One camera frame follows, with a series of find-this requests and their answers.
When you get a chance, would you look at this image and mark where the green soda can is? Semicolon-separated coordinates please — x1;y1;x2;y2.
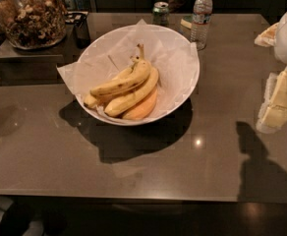
152;2;169;27

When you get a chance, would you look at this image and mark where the yellow banana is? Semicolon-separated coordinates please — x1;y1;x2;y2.
104;67;159;117
90;44;151;96

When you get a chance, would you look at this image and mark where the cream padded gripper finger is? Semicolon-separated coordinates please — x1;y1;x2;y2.
255;23;278;47
257;67;287;134

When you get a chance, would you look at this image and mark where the white bowl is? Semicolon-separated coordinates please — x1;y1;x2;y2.
74;24;201;127

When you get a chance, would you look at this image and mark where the clear plastic water bottle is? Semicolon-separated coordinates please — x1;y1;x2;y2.
190;0;213;50

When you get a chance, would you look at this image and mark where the white paper liner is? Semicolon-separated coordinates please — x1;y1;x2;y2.
56;19;201;125

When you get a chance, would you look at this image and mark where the small banana at left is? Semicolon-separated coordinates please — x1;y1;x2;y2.
84;94;100;109

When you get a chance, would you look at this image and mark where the orange mango fruit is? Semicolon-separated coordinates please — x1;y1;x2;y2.
122;88;157;120

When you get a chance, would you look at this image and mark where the glass jar of nuts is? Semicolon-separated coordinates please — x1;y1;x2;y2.
0;0;66;50

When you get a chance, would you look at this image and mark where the grey raised tray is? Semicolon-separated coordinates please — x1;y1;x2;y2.
0;25;81;85

